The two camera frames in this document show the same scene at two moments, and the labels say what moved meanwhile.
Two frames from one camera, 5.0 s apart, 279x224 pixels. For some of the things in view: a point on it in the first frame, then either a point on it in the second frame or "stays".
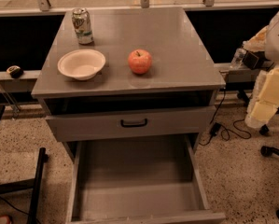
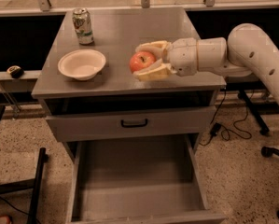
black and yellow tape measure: [16, 71] stays
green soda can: [81, 21] stays
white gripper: [277, 41] -> [182, 56]
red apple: [140, 61] stays
